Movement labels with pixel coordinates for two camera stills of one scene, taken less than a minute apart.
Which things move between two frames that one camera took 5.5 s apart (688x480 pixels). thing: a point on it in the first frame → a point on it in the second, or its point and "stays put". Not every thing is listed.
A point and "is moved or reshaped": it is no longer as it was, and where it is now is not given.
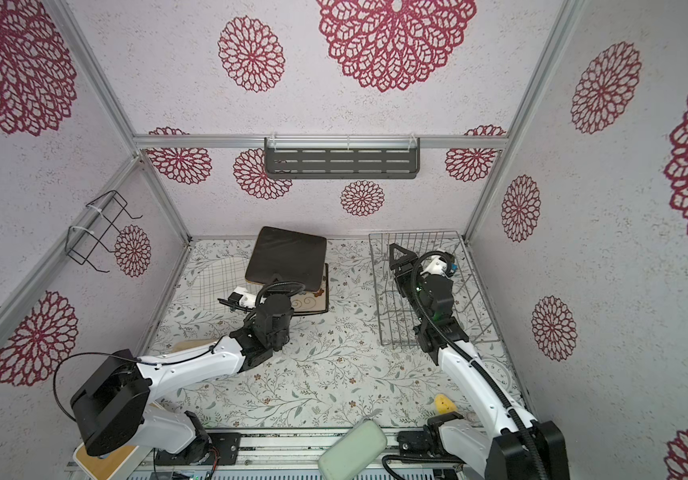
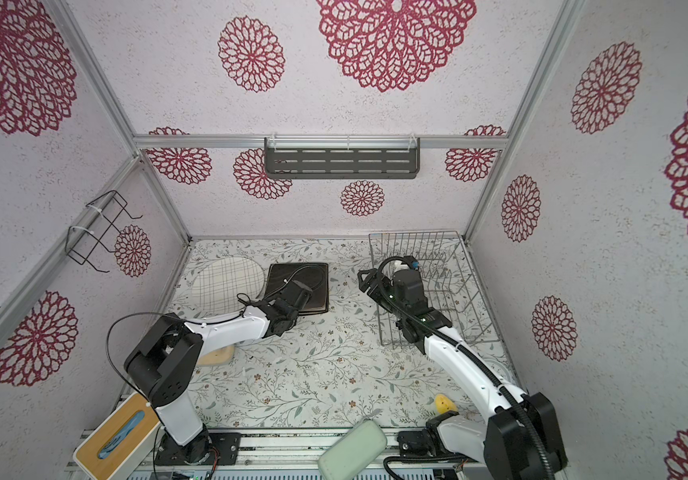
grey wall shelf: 290,157 stays put
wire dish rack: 395,326 stays put
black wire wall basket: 82,242 stays put
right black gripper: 402,265 → 385,283
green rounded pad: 354,452 stays put
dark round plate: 294,256 is moved or reshaped
